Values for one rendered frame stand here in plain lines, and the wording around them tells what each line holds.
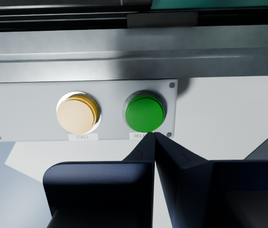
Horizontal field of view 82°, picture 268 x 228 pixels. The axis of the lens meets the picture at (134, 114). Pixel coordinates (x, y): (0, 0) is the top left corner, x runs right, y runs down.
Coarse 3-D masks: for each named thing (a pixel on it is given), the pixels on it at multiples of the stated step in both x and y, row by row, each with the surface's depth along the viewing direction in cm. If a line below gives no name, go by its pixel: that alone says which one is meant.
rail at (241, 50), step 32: (0, 32) 14; (32, 32) 14; (64, 32) 14; (96, 32) 14; (128, 32) 14; (160, 32) 14; (192, 32) 14; (224, 32) 14; (256, 32) 14; (0, 64) 15; (32, 64) 15; (64, 64) 15; (96, 64) 15; (128, 64) 15; (160, 64) 15; (192, 64) 15; (224, 64) 15; (256, 64) 15
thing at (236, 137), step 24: (192, 120) 28; (216, 120) 28; (240, 120) 28; (264, 120) 28; (24, 144) 30; (48, 144) 30; (72, 144) 30; (96, 144) 30; (120, 144) 30; (192, 144) 30; (216, 144) 29; (240, 144) 29; (24, 168) 32; (168, 216) 36
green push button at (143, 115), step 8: (136, 96) 16; (144, 96) 15; (152, 96) 15; (128, 104) 15; (136, 104) 15; (144, 104) 15; (152, 104) 15; (160, 104) 15; (128, 112) 15; (136, 112) 15; (144, 112) 15; (152, 112) 15; (160, 112) 15; (128, 120) 16; (136, 120) 16; (144, 120) 16; (152, 120) 16; (160, 120) 16; (136, 128) 16; (144, 128) 16; (152, 128) 16
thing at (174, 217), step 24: (168, 144) 8; (168, 168) 7; (192, 168) 5; (216, 168) 4; (240, 168) 4; (264, 168) 4; (168, 192) 8; (192, 192) 5; (216, 192) 4; (192, 216) 5; (216, 216) 4
